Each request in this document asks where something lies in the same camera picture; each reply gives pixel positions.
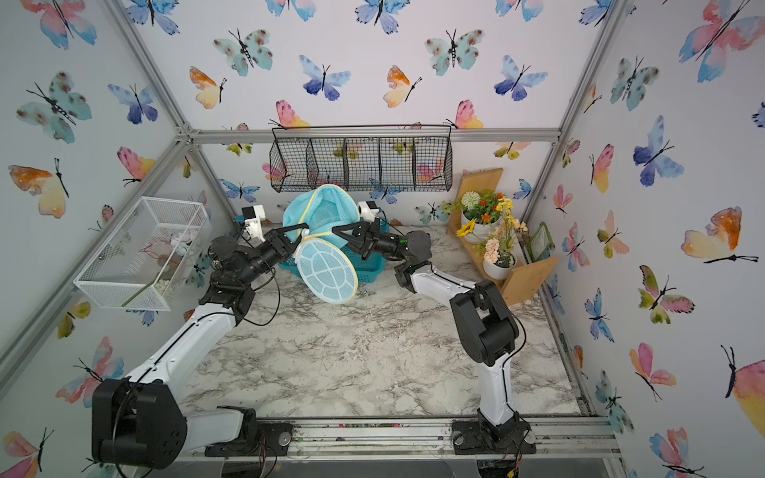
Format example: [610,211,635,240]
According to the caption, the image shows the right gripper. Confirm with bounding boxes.
[335,221,410,264]

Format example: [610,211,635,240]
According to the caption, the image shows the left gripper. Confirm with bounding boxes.
[237,226,307,290]

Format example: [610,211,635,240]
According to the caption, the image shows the teal mesh laundry bag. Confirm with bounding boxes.
[282,184,360,305]

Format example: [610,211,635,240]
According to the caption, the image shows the white pot yellow pink flowers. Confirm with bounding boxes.
[472,196,528,281]

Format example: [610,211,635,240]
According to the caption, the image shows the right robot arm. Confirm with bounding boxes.
[333,219,525,428]

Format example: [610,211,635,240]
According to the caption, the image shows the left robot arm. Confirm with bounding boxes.
[92,223,308,470]

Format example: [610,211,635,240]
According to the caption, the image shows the teal plastic basket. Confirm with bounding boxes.
[287,217,386,283]

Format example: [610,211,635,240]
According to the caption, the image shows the white pot orange flowers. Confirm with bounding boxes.
[457,189,513,245]

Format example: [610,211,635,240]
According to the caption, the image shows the wooden zigzag shelf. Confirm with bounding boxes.
[448,168,558,306]

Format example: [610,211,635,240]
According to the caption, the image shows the green framed small board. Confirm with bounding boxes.
[527,222,555,262]

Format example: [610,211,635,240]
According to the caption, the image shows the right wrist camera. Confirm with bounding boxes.
[357,200,381,223]

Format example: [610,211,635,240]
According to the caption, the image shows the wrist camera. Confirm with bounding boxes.
[242,205,266,242]
[357,200,381,223]

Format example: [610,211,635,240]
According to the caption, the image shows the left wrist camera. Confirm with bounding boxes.
[242,205,266,242]

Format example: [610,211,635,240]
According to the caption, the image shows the black wire wall basket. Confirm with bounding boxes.
[269,123,453,192]

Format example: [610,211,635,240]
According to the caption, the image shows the white mesh wall box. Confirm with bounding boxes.
[74,196,211,312]

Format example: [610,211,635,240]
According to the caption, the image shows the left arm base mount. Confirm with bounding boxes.
[204,406,295,458]

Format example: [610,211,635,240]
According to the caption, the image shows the aluminium front rail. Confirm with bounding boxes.
[154,416,623,462]

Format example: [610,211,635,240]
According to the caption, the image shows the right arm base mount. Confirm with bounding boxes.
[451,412,537,456]

